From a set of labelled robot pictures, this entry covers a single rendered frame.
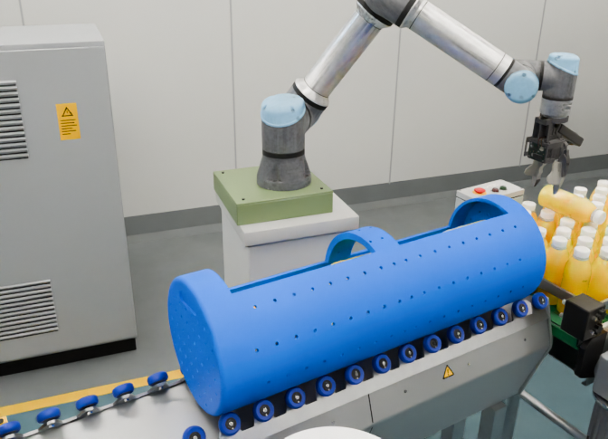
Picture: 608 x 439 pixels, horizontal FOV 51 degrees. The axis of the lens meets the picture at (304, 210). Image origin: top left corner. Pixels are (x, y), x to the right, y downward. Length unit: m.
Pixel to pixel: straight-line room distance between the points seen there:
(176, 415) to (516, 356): 0.88
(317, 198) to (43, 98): 1.33
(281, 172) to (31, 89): 1.26
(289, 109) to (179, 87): 2.40
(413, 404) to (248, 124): 2.89
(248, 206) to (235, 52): 2.49
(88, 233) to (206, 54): 1.58
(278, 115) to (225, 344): 0.69
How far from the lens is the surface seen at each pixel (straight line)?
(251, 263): 1.68
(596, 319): 1.76
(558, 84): 1.73
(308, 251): 1.72
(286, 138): 1.68
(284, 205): 1.68
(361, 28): 1.73
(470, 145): 5.00
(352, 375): 1.44
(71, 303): 3.02
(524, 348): 1.81
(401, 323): 1.40
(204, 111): 4.09
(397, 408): 1.55
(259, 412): 1.35
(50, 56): 2.64
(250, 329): 1.21
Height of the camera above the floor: 1.86
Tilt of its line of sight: 24 degrees down
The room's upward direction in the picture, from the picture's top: 1 degrees clockwise
